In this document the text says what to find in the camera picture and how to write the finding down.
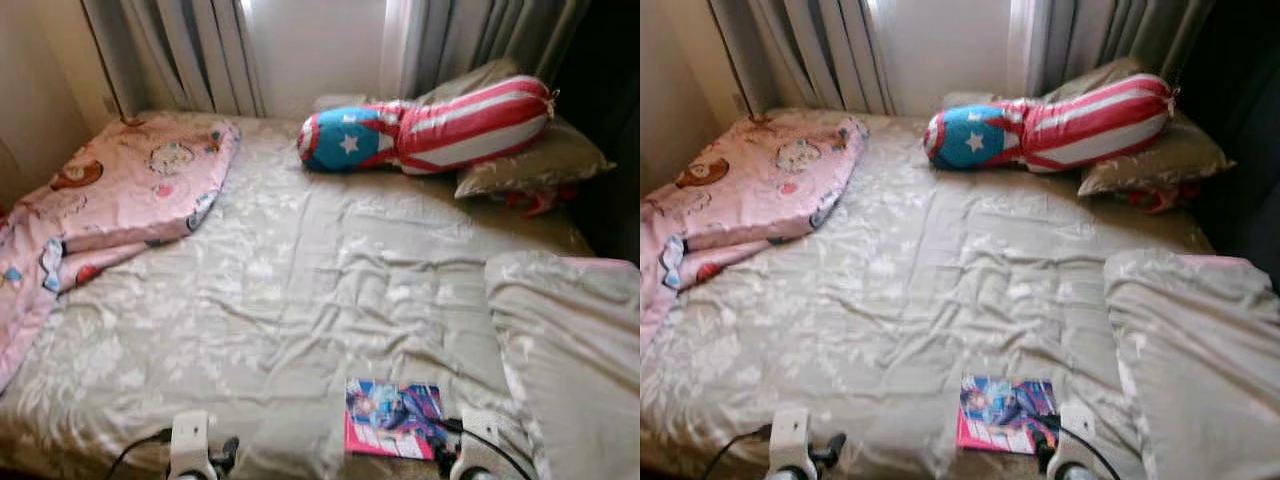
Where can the colourful comic book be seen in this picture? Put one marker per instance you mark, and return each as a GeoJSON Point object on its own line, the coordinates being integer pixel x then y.
{"type": "Point", "coordinates": [1000, 415]}
{"type": "Point", "coordinates": [390, 420]}

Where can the folded beige quilt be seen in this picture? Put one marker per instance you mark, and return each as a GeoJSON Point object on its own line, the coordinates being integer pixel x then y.
{"type": "Point", "coordinates": [1200, 350]}
{"type": "Point", "coordinates": [570, 350]}

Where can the beige floral bedspread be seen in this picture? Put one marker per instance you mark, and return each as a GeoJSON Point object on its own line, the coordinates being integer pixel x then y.
{"type": "Point", "coordinates": [300, 280]}
{"type": "Point", "coordinates": [920, 280]}

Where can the pink cartoon print blanket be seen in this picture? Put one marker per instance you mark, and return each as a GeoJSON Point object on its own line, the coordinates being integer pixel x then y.
{"type": "Point", "coordinates": [760, 190]}
{"type": "Point", "coordinates": [130, 190]}

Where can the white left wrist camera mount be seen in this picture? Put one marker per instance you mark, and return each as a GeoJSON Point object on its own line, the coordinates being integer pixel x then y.
{"type": "Point", "coordinates": [190, 440]}
{"type": "Point", "coordinates": [790, 440]}

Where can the red cloth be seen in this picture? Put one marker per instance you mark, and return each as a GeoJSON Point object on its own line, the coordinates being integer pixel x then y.
{"type": "Point", "coordinates": [535, 200]}
{"type": "Point", "coordinates": [1160, 198]}

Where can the beige pillow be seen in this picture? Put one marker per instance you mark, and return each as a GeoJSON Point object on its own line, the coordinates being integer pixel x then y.
{"type": "Point", "coordinates": [540, 160]}
{"type": "Point", "coordinates": [1160, 155]}

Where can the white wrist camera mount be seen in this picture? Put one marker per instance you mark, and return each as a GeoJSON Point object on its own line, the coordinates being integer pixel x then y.
{"type": "Point", "coordinates": [480, 430]}
{"type": "Point", "coordinates": [790, 440]}
{"type": "Point", "coordinates": [190, 440]}
{"type": "Point", "coordinates": [1078, 425]}

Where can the grey curtain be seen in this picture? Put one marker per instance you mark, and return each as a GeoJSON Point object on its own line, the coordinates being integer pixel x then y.
{"type": "Point", "coordinates": [470, 40]}
{"type": "Point", "coordinates": [1100, 40]}
{"type": "Point", "coordinates": [800, 50]}
{"type": "Point", "coordinates": [180, 50]}

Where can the flag print bolster pillow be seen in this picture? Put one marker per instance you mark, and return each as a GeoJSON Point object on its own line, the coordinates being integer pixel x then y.
{"type": "Point", "coordinates": [1090, 115]}
{"type": "Point", "coordinates": [460, 120]}

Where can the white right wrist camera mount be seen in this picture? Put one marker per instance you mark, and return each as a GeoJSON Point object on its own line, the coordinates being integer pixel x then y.
{"type": "Point", "coordinates": [1078, 425]}
{"type": "Point", "coordinates": [480, 430]}

